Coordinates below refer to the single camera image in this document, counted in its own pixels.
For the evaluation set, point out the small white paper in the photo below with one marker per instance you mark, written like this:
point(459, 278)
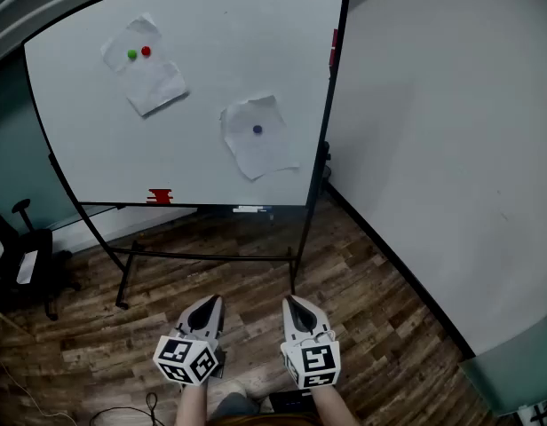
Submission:
point(260, 153)

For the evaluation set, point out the green round magnet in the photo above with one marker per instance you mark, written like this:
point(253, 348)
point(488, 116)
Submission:
point(132, 54)

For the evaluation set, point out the person's light shoe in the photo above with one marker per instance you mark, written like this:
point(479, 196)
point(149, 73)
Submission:
point(227, 388)

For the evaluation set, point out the person's dark red shirt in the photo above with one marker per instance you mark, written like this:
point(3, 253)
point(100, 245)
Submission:
point(264, 420)

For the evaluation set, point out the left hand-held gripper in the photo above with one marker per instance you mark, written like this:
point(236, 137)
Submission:
point(184, 357)

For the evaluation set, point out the white whiteboard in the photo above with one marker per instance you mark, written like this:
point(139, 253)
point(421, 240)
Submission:
point(220, 60)

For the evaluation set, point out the black office chair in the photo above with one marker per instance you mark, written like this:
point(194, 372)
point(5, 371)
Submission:
point(38, 255)

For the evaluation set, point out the black waist box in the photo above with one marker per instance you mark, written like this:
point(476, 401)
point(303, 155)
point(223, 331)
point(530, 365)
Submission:
point(293, 402)

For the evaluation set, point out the red round magnet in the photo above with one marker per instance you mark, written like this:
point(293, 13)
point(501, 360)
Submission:
point(145, 51)

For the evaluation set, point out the person's left forearm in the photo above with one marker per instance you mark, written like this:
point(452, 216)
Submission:
point(191, 406)

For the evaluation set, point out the black eraser with white label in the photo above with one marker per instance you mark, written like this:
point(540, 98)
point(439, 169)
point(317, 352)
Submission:
point(249, 210)

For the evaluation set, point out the black baseboard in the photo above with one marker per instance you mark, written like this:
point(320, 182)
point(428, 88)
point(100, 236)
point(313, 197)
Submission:
point(389, 255)

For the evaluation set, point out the person's leg in jeans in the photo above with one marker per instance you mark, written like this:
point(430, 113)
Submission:
point(235, 408)

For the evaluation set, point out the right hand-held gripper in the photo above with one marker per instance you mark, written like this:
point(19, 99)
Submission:
point(315, 360)

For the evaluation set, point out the blue round magnet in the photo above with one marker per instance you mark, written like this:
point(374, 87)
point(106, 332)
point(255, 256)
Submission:
point(257, 129)

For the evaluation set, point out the frosted glass panel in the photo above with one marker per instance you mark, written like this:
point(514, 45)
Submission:
point(513, 371)

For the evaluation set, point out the long white paper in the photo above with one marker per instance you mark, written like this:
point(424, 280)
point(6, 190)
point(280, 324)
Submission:
point(151, 82)

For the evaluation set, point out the person's right forearm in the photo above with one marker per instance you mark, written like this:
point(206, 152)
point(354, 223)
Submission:
point(333, 408)

